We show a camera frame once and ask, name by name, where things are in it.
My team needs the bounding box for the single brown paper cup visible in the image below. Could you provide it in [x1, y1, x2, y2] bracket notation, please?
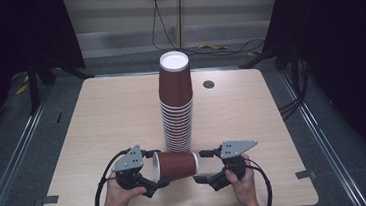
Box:
[150, 147, 202, 184]

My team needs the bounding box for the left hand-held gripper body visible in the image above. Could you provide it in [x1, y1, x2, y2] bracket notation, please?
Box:
[109, 144, 147, 192]

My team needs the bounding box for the person's right hand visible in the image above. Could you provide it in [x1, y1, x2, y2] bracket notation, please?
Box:
[222, 152, 259, 206]

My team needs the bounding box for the black curtain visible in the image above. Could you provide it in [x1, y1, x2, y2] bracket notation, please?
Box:
[258, 0, 366, 183]

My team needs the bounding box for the black floor cable bundle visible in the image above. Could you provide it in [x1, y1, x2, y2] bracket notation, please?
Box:
[272, 55, 315, 123]

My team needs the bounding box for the black hanging cable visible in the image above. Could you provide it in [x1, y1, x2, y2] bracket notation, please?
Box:
[147, 0, 268, 62]

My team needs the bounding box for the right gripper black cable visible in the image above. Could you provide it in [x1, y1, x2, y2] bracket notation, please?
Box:
[244, 157, 275, 206]

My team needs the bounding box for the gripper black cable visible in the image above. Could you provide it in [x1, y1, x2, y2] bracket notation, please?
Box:
[244, 157, 275, 206]
[88, 148, 138, 206]

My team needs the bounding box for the yellow floor tape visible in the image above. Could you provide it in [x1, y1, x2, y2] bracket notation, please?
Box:
[198, 41, 229, 53]
[13, 74, 32, 96]

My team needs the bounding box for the person's left hand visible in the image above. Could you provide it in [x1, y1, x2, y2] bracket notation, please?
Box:
[104, 169, 150, 206]

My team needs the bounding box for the stack of brown paper cups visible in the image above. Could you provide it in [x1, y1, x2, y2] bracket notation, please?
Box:
[155, 49, 198, 155]

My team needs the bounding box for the black metal stand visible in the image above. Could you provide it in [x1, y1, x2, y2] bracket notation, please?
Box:
[236, 37, 302, 76]
[23, 49, 98, 116]

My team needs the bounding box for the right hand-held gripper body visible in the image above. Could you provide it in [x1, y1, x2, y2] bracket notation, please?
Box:
[219, 138, 262, 184]

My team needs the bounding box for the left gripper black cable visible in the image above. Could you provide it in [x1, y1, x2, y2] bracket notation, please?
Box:
[88, 148, 138, 206]

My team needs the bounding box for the grey tape strip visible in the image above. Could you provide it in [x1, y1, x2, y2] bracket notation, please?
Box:
[294, 169, 318, 181]
[33, 194, 60, 206]

